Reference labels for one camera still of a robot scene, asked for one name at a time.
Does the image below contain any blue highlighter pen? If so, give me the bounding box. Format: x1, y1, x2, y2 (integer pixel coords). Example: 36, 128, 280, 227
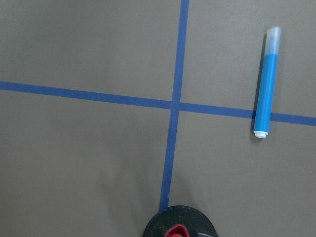
253, 26, 281, 139

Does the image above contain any red marker pen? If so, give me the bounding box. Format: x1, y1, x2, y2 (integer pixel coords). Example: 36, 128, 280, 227
164, 224, 190, 237

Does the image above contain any black mesh pen cup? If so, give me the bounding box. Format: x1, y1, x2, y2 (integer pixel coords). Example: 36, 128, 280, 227
143, 205, 218, 237

